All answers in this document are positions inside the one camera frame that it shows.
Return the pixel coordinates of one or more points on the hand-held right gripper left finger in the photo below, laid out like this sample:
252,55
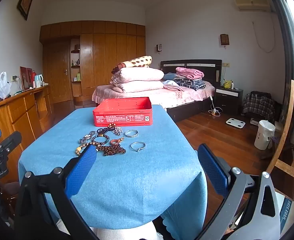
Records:
81,170

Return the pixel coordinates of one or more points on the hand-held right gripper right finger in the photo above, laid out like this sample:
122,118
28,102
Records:
213,172

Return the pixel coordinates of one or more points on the wide silver bangle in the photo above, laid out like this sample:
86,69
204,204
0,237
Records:
131,136

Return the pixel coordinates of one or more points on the red tin box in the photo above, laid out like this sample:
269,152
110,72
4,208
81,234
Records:
121,116

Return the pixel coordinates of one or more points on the wooden sideboard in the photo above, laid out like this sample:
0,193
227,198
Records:
16,115

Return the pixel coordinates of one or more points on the white plastic bag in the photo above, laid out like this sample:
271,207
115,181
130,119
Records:
1,85

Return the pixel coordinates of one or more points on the white bathroom scale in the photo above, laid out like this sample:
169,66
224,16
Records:
235,123

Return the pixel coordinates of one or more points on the white trash bin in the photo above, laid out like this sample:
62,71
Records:
263,137

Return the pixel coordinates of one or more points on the dark nightstand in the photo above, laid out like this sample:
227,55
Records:
228,102

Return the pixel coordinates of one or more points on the light blue kettle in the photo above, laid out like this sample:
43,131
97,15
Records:
39,78

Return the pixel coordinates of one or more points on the white ribbed cloth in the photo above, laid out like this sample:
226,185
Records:
126,232

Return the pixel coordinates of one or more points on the plaid bag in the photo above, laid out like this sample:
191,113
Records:
258,105

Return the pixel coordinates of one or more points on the blue book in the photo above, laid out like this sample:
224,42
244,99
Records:
288,212

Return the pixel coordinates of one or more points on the small white bottle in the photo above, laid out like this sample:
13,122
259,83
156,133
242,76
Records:
232,85

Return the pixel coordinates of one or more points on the yellow plush toy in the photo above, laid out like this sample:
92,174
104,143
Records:
227,83

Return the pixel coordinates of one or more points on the folded plaid clothes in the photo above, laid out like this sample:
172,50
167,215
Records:
189,83

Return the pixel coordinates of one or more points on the pink bedspread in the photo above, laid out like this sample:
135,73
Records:
162,96

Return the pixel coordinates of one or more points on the wooden chair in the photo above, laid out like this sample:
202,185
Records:
288,110

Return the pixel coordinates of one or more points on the folded pink blanket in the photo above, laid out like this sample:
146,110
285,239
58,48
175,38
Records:
189,72

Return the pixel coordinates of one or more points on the dark wooden bed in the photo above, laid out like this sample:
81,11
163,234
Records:
194,65

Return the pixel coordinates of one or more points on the wooden wardrobe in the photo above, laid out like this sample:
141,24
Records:
99,55

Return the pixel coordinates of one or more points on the spotted cream blanket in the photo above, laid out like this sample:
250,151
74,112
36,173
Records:
139,61

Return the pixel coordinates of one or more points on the patterned grey curtain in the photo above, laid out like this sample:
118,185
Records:
291,55

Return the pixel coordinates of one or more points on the red picture frame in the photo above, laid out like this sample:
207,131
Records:
25,78

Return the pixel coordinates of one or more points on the wall socket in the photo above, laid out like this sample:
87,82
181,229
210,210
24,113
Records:
226,65

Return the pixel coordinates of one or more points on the brown wall ornament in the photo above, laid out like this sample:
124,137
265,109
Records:
224,39

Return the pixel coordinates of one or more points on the small black wall box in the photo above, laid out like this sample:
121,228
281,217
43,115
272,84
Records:
159,47

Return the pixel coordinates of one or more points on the framed wall picture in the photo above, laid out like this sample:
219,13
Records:
25,0

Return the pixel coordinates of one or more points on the wall air conditioner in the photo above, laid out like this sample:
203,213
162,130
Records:
252,4

